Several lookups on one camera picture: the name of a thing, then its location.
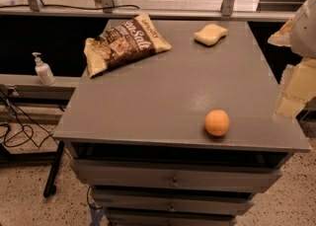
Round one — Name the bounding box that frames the bottom grey drawer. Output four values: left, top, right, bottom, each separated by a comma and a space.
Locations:
106, 210, 236, 226

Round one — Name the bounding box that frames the black floor cable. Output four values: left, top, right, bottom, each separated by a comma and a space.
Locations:
0, 88, 72, 159

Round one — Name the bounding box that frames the white pump bottle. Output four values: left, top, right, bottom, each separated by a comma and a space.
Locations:
33, 52, 55, 85

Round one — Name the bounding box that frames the yellow sponge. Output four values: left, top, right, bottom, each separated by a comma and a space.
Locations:
194, 24, 228, 46

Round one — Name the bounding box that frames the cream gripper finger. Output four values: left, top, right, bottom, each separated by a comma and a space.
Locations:
268, 18, 293, 47
276, 59, 316, 117

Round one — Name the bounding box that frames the brown sea salt chip bag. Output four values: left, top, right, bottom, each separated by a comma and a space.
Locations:
84, 13, 172, 78

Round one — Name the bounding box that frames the black metal floor bar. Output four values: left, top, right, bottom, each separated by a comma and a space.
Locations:
43, 141, 64, 198

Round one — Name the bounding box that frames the black cable on ledge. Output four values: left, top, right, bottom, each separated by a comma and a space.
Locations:
0, 3, 141, 11

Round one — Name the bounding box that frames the middle grey drawer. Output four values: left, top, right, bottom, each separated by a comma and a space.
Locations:
93, 189, 253, 215

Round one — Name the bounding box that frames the orange ball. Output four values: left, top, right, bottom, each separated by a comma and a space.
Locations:
204, 110, 230, 136

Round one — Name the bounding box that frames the grey drawer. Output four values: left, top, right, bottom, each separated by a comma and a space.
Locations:
106, 210, 236, 226
93, 189, 253, 215
70, 160, 282, 193

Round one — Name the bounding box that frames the top grey drawer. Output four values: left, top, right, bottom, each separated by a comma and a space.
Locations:
70, 160, 282, 193

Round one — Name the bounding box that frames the grey drawer cabinet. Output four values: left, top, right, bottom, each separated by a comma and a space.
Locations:
52, 18, 312, 226

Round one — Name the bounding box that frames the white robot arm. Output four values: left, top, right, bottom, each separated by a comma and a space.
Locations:
268, 0, 316, 117

